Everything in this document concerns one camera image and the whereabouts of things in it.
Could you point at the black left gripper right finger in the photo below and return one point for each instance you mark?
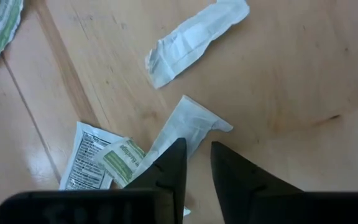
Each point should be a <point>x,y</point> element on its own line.
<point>259,205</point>

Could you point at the plain white strip packet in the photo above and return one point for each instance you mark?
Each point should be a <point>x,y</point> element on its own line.
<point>185,124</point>
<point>194,40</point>

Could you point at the white drug facts packet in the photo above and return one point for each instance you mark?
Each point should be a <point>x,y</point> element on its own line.
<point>85,161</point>

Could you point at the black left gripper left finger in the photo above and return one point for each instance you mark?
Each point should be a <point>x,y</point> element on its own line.
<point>135,205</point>

